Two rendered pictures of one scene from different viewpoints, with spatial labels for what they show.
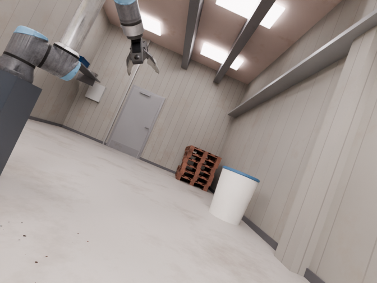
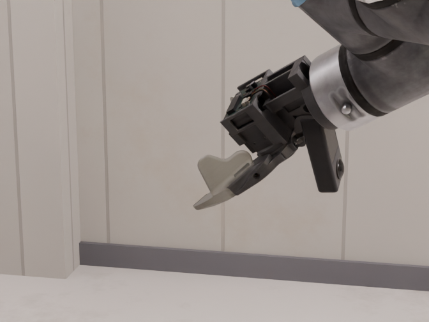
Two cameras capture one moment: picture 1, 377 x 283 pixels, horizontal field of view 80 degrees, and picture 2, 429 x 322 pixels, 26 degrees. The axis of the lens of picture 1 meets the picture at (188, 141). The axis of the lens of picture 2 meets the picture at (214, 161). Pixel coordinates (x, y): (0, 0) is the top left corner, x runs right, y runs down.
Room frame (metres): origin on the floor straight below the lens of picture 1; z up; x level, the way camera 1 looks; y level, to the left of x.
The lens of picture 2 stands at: (0.82, 1.41, 1.15)
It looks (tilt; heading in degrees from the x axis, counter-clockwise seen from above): 14 degrees down; 285
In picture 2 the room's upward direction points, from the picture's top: straight up
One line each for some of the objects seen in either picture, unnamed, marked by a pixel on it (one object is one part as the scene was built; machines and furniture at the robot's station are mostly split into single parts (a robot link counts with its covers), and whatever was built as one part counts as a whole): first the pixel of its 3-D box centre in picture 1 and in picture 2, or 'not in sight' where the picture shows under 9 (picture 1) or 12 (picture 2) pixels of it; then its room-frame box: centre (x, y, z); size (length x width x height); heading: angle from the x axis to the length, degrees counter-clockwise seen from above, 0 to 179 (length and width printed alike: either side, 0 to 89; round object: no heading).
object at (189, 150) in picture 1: (196, 167); not in sight; (6.57, -0.51, 0.48); 1.36 x 0.95 x 0.97; 3
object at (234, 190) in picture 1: (232, 195); not in sight; (3.27, -0.88, 0.34); 0.57 x 0.56 x 0.69; 3
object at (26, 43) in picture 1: (29, 46); not in sight; (1.24, 1.02, 0.79); 0.17 x 0.15 x 0.18; 133
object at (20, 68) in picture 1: (16, 67); not in sight; (1.23, 1.03, 0.65); 0.19 x 0.19 x 0.10
